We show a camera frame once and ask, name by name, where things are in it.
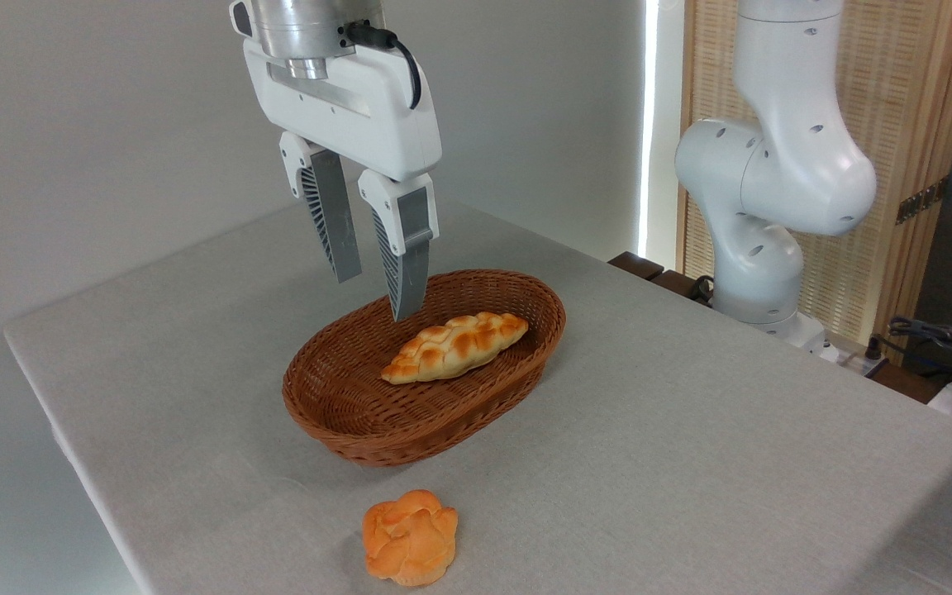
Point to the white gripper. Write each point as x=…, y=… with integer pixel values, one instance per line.
x=360, y=107

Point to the long braided bread loaf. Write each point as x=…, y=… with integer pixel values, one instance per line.
x=455, y=345

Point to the round knotted bread roll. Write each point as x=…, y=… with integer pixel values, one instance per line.
x=410, y=539

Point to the brown oval wicker basket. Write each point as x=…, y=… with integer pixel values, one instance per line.
x=360, y=413

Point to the grey tablecloth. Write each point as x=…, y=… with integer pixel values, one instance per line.
x=649, y=463

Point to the black screen hinge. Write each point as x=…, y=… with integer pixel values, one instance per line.
x=921, y=201

